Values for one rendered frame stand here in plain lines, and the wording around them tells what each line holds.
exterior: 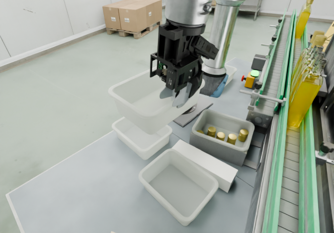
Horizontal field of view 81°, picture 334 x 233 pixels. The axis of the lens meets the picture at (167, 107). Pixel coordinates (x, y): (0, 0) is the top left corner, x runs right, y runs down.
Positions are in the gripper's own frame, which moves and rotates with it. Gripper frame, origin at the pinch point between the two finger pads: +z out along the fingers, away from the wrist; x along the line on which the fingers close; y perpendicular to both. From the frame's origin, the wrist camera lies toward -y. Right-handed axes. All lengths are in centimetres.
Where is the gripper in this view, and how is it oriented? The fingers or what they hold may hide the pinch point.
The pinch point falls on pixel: (179, 101)
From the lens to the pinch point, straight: 49.3
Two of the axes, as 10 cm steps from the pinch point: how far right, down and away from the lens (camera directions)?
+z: -0.8, 7.4, 6.7
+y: -6.6, 4.6, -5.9
